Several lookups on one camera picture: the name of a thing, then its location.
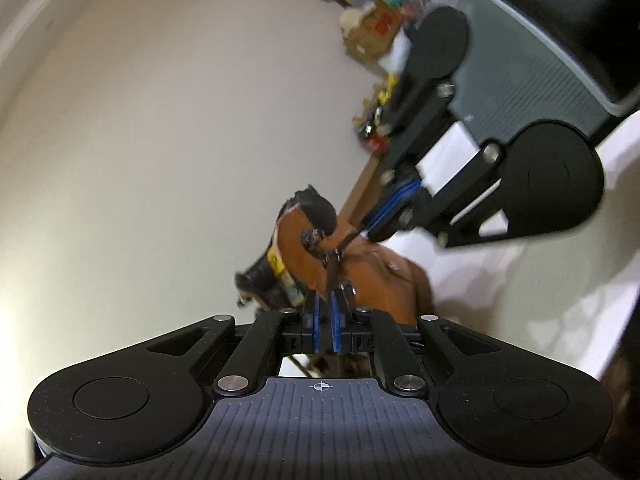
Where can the colourful bottles by wall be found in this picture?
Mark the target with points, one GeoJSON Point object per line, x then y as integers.
{"type": "Point", "coordinates": [369, 126]}

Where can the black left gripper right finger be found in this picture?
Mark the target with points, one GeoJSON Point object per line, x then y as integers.
{"type": "Point", "coordinates": [344, 312]}

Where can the cardboard box clutter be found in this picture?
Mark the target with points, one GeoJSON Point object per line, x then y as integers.
{"type": "Point", "coordinates": [374, 36]}

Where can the dark brown shoelace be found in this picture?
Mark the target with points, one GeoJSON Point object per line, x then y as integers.
{"type": "Point", "coordinates": [327, 363]}

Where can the brown leather boot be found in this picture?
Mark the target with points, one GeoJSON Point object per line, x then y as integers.
{"type": "Point", "coordinates": [279, 278]}

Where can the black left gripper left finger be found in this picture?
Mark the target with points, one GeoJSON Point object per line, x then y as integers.
{"type": "Point", "coordinates": [300, 327]}

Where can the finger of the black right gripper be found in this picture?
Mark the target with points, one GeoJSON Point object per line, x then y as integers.
{"type": "Point", "coordinates": [399, 219]}
{"type": "Point", "coordinates": [397, 185]}

